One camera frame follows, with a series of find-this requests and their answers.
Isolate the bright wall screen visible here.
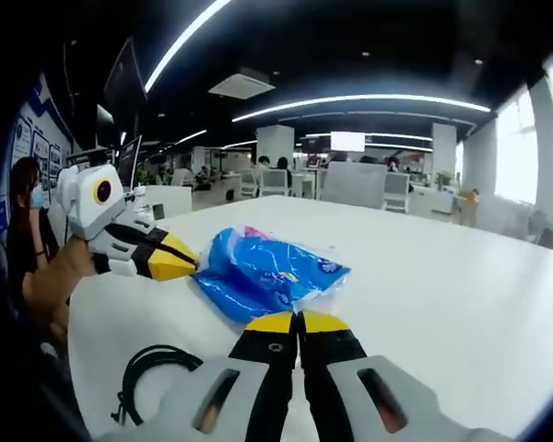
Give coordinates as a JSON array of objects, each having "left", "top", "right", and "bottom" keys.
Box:
[{"left": 330, "top": 131, "right": 366, "bottom": 153}]

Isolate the open laptop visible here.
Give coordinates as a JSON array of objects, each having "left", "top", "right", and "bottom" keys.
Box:
[{"left": 117, "top": 134, "right": 144, "bottom": 190}]

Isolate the large dark monitor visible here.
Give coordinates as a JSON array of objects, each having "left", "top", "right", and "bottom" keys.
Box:
[{"left": 103, "top": 36, "right": 148, "bottom": 134}]

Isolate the white table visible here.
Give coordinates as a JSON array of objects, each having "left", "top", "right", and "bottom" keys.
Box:
[{"left": 66, "top": 195, "right": 553, "bottom": 442}]

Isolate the bright window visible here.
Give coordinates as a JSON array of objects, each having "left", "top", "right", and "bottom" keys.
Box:
[{"left": 492, "top": 59, "right": 553, "bottom": 208}]

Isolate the blue tissue pack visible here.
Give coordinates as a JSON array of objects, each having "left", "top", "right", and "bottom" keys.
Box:
[{"left": 191, "top": 225, "right": 352, "bottom": 329}]

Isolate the group of white office chairs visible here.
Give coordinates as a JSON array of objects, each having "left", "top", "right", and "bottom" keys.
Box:
[{"left": 237, "top": 160, "right": 414, "bottom": 214}]

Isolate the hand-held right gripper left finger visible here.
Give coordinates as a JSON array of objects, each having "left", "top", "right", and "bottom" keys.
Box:
[{"left": 174, "top": 310, "right": 301, "bottom": 442}]

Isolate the curved ceiling light strip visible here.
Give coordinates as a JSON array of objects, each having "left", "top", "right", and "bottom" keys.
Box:
[
  {"left": 231, "top": 94, "right": 492, "bottom": 123},
  {"left": 143, "top": 0, "right": 234, "bottom": 93}
]

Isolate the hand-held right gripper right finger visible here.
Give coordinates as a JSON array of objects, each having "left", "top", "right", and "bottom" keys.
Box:
[{"left": 301, "top": 308, "right": 449, "bottom": 442}]

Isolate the person's left hand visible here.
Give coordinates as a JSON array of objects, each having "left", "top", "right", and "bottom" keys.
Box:
[{"left": 57, "top": 238, "right": 98, "bottom": 283}]

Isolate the ceiling air vent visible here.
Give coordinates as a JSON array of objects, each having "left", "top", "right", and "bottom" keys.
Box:
[{"left": 207, "top": 68, "right": 277, "bottom": 100}]

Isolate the white desk partition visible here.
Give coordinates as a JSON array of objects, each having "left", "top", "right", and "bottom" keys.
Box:
[{"left": 142, "top": 183, "right": 194, "bottom": 217}]

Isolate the blue framed wall display board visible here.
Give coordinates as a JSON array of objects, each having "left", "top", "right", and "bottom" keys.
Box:
[{"left": 11, "top": 73, "right": 75, "bottom": 194}]

